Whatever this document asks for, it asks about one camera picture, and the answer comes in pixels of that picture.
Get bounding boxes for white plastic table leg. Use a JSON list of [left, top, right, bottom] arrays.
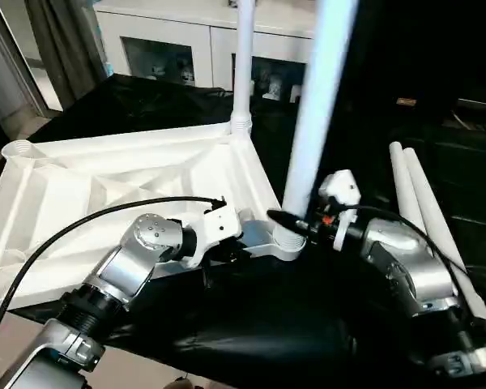
[[272, 0, 360, 253], [403, 147, 486, 326], [388, 141, 434, 238], [228, 0, 257, 139]]

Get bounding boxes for white plastic table top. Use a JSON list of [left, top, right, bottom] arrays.
[[0, 122, 309, 314]]

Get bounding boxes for black work mat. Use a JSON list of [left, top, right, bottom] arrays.
[[7, 72, 486, 389]]

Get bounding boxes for white glass-door cabinet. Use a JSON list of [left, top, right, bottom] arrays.
[[92, 0, 322, 103]]

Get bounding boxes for large black case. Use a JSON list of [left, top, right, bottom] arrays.
[[319, 0, 486, 122]]

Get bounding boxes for blue white patterned item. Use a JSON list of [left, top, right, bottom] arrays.
[[93, 22, 115, 77]]

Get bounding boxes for grey curtain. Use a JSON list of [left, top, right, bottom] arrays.
[[23, 0, 107, 111]]

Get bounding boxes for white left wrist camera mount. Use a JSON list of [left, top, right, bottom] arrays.
[[187, 197, 245, 269]]

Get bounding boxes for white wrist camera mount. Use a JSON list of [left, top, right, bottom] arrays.
[[318, 169, 364, 251], [187, 197, 245, 269]]

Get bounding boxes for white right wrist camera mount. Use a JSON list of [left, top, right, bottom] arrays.
[[318, 169, 364, 251]]

